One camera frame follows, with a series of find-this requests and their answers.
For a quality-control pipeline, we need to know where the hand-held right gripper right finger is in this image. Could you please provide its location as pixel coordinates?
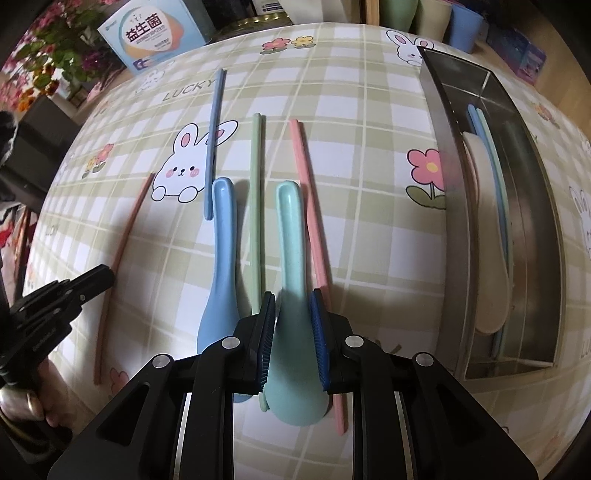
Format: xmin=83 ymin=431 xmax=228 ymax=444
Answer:
xmin=309 ymin=288 xmax=539 ymax=480

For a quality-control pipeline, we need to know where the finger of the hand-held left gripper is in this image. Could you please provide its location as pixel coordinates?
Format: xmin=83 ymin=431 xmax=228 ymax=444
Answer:
xmin=58 ymin=265 xmax=115 ymax=303

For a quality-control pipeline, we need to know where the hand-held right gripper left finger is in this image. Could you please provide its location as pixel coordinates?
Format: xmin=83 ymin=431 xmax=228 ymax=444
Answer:
xmin=46 ymin=291 xmax=278 ymax=480

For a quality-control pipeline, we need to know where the pink chopstick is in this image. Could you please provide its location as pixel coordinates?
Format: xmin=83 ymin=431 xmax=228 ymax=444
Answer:
xmin=93 ymin=173 xmax=155 ymax=386
xmin=287 ymin=119 xmax=347 ymax=435

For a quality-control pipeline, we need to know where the teal spoon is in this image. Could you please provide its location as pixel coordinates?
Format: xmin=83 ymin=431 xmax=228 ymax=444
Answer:
xmin=262 ymin=181 xmax=331 ymax=425

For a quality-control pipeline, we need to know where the blue spoon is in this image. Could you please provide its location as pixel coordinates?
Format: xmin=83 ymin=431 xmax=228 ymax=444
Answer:
xmin=196 ymin=178 xmax=259 ymax=404

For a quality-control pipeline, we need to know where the green chopstick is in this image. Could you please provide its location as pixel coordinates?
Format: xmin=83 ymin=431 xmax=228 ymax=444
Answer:
xmin=475 ymin=108 xmax=515 ymax=358
xmin=249 ymin=113 xmax=269 ymax=411

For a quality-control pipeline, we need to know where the beige spoon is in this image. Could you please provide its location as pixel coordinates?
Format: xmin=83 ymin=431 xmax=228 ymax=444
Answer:
xmin=462 ymin=131 xmax=513 ymax=334

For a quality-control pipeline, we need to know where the blue chopstick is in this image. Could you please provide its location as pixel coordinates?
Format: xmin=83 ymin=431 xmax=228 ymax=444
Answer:
xmin=203 ymin=68 xmax=228 ymax=221
xmin=466 ymin=105 xmax=509 ymax=358

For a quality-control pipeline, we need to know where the perforated steel utensil tray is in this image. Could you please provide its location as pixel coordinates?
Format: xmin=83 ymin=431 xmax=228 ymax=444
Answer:
xmin=416 ymin=45 xmax=566 ymax=381

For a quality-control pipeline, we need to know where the person's left hand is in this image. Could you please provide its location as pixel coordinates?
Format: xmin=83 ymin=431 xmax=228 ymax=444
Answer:
xmin=0 ymin=357 xmax=77 ymax=444

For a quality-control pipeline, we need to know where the black chair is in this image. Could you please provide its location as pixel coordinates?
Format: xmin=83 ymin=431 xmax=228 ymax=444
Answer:
xmin=0 ymin=88 xmax=93 ymax=195

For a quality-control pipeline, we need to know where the checked rabbit print tablecloth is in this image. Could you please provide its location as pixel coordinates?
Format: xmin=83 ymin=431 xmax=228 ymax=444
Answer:
xmin=23 ymin=21 xmax=591 ymax=480

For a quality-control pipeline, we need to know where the pink blossom flower arrangement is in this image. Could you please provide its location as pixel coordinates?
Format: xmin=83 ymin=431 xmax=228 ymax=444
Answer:
xmin=0 ymin=14 xmax=125 ymax=116

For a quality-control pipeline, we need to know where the blue white carton box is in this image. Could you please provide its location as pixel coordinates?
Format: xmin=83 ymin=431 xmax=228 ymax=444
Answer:
xmin=97 ymin=0 xmax=215 ymax=77

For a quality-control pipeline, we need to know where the gold metal tray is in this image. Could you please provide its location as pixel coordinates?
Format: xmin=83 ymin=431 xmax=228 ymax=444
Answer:
xmin=217 ymin=14 xmax=296 ymax=42

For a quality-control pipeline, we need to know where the small white box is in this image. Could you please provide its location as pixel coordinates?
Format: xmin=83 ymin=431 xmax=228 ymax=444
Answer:
xmin=252 ymin=0 xmax=301 ymax=14

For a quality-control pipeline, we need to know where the green cup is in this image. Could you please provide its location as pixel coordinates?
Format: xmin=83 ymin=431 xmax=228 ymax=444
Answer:
xmin=376 ymin=0 xmax=419 ymax=33

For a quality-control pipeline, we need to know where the beige cup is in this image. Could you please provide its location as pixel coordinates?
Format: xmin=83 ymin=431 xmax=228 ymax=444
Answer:
xmin=413 ymin=0 xmax=451 ymax=44

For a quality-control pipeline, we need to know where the blue cup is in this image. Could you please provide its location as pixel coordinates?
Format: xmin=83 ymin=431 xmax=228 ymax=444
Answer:
xmin=445 ymin=0 xmax=490 ymax=54

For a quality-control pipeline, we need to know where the purple box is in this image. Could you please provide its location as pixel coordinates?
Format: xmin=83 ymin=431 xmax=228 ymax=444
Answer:
xmin=487 ymin=21 xmax=548 ymax=86

